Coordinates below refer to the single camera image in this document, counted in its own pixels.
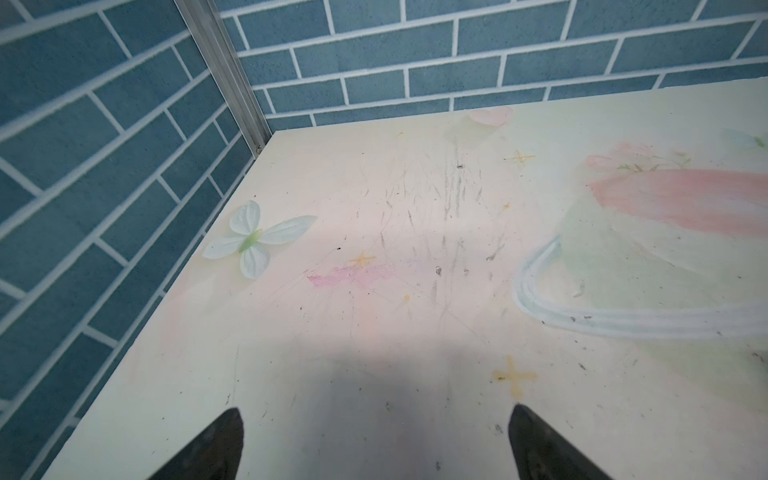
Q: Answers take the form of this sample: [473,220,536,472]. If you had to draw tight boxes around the aluminium left corner post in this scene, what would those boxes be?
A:
[174,0,272,158]

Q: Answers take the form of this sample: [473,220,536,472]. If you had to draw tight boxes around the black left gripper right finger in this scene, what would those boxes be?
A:
[508,403,611,480]

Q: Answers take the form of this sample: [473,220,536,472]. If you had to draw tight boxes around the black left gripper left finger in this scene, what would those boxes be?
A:
[149,407,244,480]

